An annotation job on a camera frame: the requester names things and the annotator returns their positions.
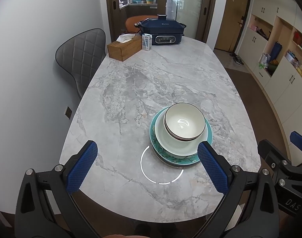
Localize pale green deep plate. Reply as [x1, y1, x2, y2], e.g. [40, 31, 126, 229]
[154, 108, 208, 158]

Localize brown-rimmed white bowl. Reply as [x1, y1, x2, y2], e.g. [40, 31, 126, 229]
[163, 103, 206, 141]

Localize teal patterned plate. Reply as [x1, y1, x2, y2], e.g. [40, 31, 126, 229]
[149, 107, 200, 167]

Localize dark bottom plate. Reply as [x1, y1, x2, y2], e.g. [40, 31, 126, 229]
[154, 151, 200, 168]

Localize white storage cabinet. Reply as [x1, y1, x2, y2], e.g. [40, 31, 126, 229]
[236, 0, 302, 159]

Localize dark sneaker right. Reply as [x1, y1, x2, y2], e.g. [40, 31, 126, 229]
[233, 55, 244, 66]

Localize grey quilted chair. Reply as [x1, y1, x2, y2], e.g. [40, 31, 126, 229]
[55, 28, 106, 98]

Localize brown wooden door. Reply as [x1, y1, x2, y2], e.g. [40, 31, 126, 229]
[215, 0, 250, 53]

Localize navy electric cooking pot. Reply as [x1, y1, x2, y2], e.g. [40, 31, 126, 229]
[134, 14, 186, 45]

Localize wooden tissue box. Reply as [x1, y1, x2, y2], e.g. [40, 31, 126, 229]
[107, 36, 142, 62]

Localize orange chair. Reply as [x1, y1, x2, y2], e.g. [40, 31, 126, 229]
[125, 15, 158, 34]

